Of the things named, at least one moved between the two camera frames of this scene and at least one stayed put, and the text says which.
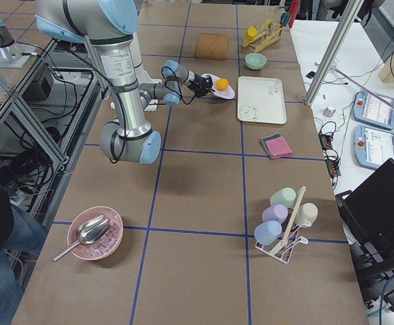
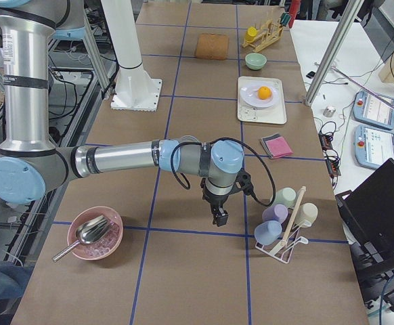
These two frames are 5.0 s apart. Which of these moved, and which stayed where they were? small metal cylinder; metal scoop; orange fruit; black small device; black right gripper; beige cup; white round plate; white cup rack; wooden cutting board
Moved: orange fruit; black right gripper; white round plate
Stayed: wooden cutting board; small metal cylinder; metal scoop; beige cup; black small device; white cup rack
